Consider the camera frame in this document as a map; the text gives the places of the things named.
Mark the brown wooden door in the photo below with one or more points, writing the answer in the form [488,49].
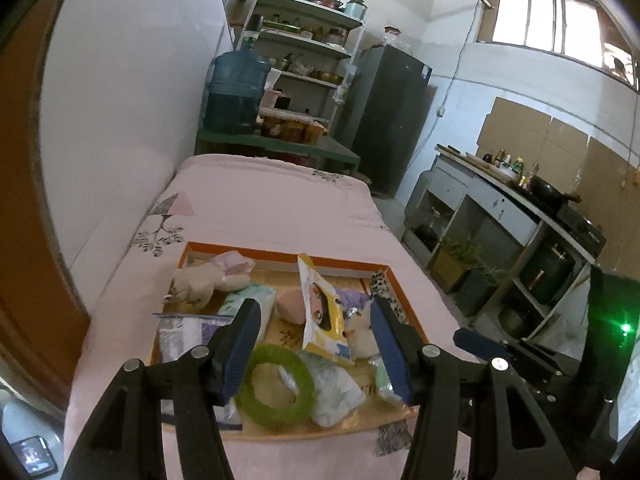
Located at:
[25,210]

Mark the light blue pot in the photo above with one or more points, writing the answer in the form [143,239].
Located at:
[355,9]

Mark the cardboard sheets on wall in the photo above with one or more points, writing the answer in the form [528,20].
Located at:
[520,125]

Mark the dark green enamel pot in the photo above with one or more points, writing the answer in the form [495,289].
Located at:
[547,270]

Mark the row of amber jars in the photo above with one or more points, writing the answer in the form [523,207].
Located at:
[295,127]

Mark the black smartphone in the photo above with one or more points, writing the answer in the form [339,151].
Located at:
[32,455]

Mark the pink soft ball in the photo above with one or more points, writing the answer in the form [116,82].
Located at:
[290,307]

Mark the plush toy with purple hat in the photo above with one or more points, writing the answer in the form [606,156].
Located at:
[362,335]

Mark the red pot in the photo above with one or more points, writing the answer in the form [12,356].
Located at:
[328,1]

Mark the dark grey refrigerator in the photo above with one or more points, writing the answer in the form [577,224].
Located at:
[385,120]

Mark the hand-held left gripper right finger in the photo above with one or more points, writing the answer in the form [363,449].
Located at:
[392,355]

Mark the white floral tissue pack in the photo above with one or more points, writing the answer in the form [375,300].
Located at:
[335,395]

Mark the orange-rimmed cardboard tray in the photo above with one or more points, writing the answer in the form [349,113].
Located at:
[350,422]

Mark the yellow cartoon-face wipes packet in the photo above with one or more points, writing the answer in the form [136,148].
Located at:
[320,320]

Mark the group of condiment bottles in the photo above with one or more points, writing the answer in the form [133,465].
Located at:
[510,165]

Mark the grey kitchen counter cabinet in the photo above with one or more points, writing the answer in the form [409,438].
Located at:
[500,205]

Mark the white and blue plastic packet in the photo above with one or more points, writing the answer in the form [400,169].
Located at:
[185,335]

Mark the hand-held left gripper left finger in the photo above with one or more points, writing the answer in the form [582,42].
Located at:
[240,350]

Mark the potted green plant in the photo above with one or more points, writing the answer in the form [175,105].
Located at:
[450,265]

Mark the white metal shelf rack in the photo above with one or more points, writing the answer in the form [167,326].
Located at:
[310,10]

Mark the green table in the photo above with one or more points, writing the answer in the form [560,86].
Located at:
[300,146]

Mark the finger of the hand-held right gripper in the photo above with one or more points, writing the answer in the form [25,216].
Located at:
[475,342]

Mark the teal tissue pack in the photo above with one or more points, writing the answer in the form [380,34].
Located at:
[260,300]

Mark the leopard print soft item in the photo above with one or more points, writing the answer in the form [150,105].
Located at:
[382,285]

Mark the dark plant pot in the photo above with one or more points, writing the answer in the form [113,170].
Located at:
[477,292]

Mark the blue water bottle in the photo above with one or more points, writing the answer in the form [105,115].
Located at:
[235,90]

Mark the pale green soft pack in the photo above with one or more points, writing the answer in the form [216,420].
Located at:
[385,380]

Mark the metal cooking pot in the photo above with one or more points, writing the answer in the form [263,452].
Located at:
[515,320]

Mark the black gas stove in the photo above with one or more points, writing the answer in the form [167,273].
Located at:
[580,230]

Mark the window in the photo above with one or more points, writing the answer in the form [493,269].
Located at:
[540,20]

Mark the black wok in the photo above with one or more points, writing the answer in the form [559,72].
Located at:
[545,189]

